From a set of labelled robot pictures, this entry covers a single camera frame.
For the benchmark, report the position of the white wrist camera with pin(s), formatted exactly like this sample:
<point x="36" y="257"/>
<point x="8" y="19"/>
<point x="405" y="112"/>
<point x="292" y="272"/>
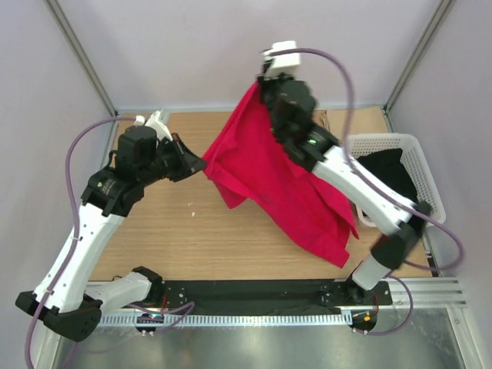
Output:
<point x="274" y="66"/>
<point x="158" y="121"/>

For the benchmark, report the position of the black t shirt in basket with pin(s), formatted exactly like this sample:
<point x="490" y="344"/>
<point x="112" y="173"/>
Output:
<point x="387" y="167"/>

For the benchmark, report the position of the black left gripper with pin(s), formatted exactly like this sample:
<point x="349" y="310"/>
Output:
<point x="187" y="162"/>

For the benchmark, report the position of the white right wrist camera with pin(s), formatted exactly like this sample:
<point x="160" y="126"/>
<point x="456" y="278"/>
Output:
<point x="274" y="66"/>

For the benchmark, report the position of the pink red t shirt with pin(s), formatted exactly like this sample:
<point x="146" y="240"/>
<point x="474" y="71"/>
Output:
<point x="245" y="162"/>

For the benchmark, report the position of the aluminium frame rail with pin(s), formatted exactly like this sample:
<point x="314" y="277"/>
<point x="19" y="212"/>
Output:
<point x="424" y="292"/>

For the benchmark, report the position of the aluminium corner post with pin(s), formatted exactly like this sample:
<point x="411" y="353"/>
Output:
<point x="431" y="29"/>
<point x="75" y="45"/>

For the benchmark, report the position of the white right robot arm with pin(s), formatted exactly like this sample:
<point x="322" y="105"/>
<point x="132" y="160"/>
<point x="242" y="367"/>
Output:
<point x="401" y="221"/>

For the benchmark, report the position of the white slotted cable duct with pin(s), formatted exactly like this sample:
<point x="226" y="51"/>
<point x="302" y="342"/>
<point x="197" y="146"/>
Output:
<point x="134" y="319"/>

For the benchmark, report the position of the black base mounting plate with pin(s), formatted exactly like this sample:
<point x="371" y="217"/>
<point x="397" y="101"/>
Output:
<point x="269" y="296"/>

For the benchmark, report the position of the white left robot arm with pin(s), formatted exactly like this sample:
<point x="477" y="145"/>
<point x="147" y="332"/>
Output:
<point x="62" y="301"/>

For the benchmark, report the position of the folded beige t shirt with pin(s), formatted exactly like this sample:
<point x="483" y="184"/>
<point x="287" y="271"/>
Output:
<point x="364" y="120"/>

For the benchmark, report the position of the left aluminium corner post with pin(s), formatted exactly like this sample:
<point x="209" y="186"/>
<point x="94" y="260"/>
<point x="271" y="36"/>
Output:
<point x="75" y="45"/>

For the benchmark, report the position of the right aluminium corner post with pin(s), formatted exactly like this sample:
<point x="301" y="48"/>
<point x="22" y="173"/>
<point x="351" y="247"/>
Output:
<point x="431" y="29"/>

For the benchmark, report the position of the white perforated plastic basket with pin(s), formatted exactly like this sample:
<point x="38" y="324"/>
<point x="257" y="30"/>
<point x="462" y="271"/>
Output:
<point x="413" y="160"/>

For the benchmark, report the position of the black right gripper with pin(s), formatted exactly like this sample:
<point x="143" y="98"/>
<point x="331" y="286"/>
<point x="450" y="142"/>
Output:
<point x="265" y="82"/>

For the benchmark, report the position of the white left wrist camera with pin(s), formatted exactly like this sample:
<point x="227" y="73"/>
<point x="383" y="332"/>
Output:
<point x="158" y="121"/>

